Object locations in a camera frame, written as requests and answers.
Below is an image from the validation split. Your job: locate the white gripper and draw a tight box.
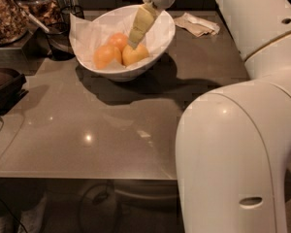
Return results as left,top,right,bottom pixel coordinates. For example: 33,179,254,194
128,0,176,50

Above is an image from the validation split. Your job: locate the orange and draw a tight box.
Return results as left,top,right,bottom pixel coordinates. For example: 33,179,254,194
122,44,149,66
93,45,122,69
108,32,128,51

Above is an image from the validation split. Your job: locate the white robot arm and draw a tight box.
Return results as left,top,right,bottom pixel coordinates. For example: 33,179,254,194
176,0,291,233

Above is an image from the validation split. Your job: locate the white ceramic bowl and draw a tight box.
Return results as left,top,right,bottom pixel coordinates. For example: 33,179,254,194
69,4,177,83

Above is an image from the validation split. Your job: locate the white paper bowl liner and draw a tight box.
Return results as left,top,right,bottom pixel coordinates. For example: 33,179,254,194
69,7,173,71

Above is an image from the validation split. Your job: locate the crumpled paper napkin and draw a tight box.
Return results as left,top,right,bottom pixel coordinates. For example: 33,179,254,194
174,13,220,37

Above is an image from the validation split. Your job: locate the small glass snack jar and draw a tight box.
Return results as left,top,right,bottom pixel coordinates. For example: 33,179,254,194
17,0,62,25

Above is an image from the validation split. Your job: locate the metal shelf block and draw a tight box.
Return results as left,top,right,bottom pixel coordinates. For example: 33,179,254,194
0,26,50,75

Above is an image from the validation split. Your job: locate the large glass snack jar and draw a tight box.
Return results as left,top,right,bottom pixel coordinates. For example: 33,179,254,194
0,0,27,46

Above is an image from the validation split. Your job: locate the dark tray device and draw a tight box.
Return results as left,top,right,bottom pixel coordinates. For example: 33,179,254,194
0,68,26,114

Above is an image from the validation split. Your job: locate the white spoon handle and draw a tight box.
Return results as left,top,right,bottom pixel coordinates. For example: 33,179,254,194
12,0,50,33

